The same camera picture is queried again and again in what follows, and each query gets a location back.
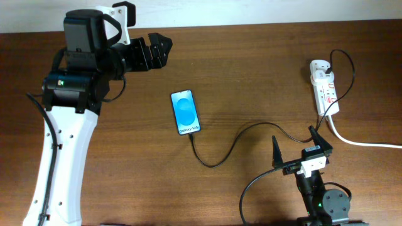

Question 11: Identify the white power strip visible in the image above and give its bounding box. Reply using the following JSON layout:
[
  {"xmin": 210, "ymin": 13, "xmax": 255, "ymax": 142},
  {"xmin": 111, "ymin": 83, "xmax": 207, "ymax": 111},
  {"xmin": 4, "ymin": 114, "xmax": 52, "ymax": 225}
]
[{"xmin": 310, "ymin": 60, "xmax": 339, "ymax": 116}]

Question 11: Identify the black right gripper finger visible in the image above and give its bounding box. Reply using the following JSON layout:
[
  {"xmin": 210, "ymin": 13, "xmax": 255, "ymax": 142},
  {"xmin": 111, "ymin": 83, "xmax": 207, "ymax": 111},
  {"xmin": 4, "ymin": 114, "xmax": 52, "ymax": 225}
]
[
  {"xmin": 272, "ymin": 136, "xmax": 283, "ymax": 166},
  {"xmin": 308, "ymin": 126, "xmax": 333, "ymax": 154}
]

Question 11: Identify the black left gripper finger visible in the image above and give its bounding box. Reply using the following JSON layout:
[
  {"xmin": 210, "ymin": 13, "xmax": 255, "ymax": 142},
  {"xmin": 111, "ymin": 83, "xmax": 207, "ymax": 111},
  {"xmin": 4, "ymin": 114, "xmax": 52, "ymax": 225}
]
[
  {"xmin": 148, "ymin": 33, "xmax": 173, "ymax": 58},
  {"xmin": 150, "ymin": 45, "xmax": 165, "ymax": 68}
]

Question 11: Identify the white power strip cord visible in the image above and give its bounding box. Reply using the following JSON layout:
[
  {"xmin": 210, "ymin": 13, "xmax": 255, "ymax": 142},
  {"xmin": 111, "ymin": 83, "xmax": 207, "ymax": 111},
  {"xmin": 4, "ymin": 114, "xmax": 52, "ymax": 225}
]
[{"xmin": 327, "ymin": 115, "xmax": 402, "ymax": 149}]

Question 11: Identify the black USB charging cable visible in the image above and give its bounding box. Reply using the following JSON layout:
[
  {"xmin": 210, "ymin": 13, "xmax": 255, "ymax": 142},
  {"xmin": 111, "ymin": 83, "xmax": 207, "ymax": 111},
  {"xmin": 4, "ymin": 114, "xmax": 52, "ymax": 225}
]
[{"xmin": 188, "ymin": 49, "xmax": 356, "ymax": 168}]

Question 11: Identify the blue Galaxy smartphone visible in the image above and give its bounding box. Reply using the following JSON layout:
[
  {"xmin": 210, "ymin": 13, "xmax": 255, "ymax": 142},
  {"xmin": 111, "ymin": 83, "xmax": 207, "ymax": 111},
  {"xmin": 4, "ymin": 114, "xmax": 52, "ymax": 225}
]
[{"xmin": 170, "ymin": 90, "xmax": 201, "ymax": 136}]

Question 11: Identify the white USB charger plug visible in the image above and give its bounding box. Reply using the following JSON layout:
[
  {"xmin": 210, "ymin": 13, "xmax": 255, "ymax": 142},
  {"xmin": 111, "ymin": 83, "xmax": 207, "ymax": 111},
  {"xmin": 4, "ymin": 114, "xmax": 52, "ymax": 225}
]
[{"xmin": 310, "ymin": 70, "xmax": 334, "ymax": 86}]

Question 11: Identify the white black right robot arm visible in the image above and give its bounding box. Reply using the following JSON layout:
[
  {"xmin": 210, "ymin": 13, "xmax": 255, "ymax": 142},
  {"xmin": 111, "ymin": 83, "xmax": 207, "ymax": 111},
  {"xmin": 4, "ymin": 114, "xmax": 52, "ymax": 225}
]
[{"xmin": 272, "ymin": 126, "xmax": 351, "ymax": 225}]

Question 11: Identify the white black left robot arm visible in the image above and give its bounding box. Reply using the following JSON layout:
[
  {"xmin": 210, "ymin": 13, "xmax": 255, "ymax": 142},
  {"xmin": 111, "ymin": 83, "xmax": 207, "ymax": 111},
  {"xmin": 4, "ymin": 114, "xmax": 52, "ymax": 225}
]
[{"xmin": 23, "ymin": 2, "xmax": 173, "ymax": 225}]

